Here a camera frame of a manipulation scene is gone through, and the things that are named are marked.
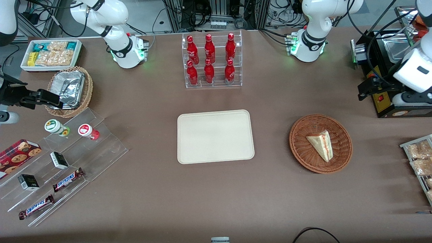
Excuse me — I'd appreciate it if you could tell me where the round brown wicker basket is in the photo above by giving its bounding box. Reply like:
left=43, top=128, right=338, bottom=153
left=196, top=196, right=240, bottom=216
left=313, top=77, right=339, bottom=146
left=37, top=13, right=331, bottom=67
left=289, top=114, right=353, bottom=174

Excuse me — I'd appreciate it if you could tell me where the red cola bottle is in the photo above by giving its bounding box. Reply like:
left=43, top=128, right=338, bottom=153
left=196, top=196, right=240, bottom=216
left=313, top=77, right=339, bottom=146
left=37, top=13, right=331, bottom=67
left=186, top=35, right=200, bottom=65
left=204, top=33, right=216, bottom=64
left=204, top=59, right=215, bottom=84
left=224, top=59, right=236, bottom=85
left=186, top=60, right=199, bottom=86
left=225, top=32, right=237, bottom=63

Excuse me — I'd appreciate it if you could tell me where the white rectangular snack bin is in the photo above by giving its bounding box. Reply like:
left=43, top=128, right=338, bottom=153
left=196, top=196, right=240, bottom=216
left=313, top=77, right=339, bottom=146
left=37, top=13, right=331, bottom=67
left=20, top=39, right=83, bottom=73

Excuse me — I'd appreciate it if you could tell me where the aluminium equipment frame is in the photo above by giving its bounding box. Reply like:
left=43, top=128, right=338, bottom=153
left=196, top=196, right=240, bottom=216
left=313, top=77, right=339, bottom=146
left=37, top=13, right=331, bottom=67
left=163, top=0, right=271, bottom=33

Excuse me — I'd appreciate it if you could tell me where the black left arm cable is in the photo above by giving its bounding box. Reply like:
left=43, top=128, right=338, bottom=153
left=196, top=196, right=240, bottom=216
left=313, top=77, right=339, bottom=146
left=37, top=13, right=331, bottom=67
left=346, top=0, right=420, bottom=85

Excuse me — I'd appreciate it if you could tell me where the small black box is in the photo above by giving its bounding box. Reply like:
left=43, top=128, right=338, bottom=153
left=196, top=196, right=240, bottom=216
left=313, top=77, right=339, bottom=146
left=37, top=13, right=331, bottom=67
left=50, top=152, right=70, bottom=170
left=17, top=174, right=40, bottom=191

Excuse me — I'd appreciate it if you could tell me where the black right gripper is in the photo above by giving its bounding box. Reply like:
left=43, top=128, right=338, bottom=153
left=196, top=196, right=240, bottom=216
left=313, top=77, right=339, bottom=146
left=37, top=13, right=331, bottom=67
left=0, top=75, right=64, bottom=110

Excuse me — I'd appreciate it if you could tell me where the small clear cracker bag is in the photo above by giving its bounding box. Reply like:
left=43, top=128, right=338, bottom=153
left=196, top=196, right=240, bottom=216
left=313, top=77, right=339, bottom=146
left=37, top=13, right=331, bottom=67
left=47, top=41, right=68, bottom=52

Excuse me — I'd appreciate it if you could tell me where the clear acrylic stepped display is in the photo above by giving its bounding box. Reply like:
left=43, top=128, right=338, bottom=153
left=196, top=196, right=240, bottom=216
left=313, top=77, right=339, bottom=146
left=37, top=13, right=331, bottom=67
left=0, top=107, right=129, bottom=227

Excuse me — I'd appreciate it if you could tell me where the clear acrylic bottle rack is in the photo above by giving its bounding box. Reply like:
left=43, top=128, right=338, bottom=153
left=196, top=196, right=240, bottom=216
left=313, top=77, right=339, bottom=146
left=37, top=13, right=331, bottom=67
left=181, top=30, right=243, bottom=89

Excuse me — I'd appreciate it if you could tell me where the red lid cup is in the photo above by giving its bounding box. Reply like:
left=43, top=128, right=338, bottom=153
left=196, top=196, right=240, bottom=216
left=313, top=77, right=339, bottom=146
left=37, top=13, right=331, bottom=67
left=78, top=124, right=100, bottom=140

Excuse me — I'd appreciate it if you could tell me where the triangular sandwich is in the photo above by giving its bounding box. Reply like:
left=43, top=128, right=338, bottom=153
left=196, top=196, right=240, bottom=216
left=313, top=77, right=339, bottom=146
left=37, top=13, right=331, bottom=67
left=306, top=130, right=334, bottom=163

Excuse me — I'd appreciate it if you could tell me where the light wicker basket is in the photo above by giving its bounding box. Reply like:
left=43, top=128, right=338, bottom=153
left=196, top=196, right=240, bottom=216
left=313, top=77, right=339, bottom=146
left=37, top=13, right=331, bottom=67
left=45, top=66, right=93, bottom=118

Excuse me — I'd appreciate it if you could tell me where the green lid cup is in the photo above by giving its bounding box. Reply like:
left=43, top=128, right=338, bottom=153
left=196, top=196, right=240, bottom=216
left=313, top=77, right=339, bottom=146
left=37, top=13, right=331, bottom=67
left=44, top=119, right=71, bottom=137

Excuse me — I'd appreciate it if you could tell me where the aluminium foil container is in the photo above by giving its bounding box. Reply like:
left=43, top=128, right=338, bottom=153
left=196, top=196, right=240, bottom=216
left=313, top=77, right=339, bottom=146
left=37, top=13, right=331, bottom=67
left=50, top=71, right=85, bottom=109

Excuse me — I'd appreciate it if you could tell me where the red cookie box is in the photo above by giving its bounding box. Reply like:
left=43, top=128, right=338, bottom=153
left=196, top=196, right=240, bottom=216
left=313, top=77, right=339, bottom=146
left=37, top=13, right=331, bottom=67
left=0, top=139, right=42, bottom=173

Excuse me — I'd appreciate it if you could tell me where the large clear cracker bag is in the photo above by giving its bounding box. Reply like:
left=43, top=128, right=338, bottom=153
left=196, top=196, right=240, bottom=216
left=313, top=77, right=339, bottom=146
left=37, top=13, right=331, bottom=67
left=35, top=50, right=74, bottom=66

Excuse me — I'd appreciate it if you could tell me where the snickers chocolate bar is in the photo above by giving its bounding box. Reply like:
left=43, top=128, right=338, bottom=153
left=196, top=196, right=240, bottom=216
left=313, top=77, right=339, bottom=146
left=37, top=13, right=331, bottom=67
left=52, top=167, right=84, bottom=192
left=18, top=194, right=55, bottom=220

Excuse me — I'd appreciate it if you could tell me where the beige plastic tray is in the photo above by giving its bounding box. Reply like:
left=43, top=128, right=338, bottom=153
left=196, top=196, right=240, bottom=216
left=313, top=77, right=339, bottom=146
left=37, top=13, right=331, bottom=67
left=177, top=109, right=255, bottom=165

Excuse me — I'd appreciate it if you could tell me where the black right base cable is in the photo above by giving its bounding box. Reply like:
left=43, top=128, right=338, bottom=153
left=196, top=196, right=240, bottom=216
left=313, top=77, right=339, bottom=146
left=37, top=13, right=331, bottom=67
left=148, top=6, right=166, bottom=48

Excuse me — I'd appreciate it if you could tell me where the black food warmer machine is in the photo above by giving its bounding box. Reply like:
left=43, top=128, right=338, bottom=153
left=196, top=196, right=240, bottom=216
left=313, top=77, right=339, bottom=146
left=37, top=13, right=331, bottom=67
left=350, top=5, right=432, bottom=118

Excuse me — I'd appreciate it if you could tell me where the metal wire rack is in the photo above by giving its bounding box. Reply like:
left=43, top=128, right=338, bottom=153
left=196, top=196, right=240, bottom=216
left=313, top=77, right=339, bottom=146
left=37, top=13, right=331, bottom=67
left=400, top=134, right=432, bottom=207

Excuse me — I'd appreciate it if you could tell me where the black table cable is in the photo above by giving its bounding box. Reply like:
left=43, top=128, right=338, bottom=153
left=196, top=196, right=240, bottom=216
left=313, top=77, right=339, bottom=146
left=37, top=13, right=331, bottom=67
left=292, top=227, right=342, bottom=243

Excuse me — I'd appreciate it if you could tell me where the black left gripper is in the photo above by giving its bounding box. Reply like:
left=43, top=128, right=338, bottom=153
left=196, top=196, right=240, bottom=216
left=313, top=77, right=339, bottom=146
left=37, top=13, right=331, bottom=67
left=358, top=78, right=406, bottom=101

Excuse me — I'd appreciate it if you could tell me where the steel warmer pan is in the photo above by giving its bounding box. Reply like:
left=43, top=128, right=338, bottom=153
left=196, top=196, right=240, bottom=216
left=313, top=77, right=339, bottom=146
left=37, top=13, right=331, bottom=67
left=382, top=34, right=412, bottom=64

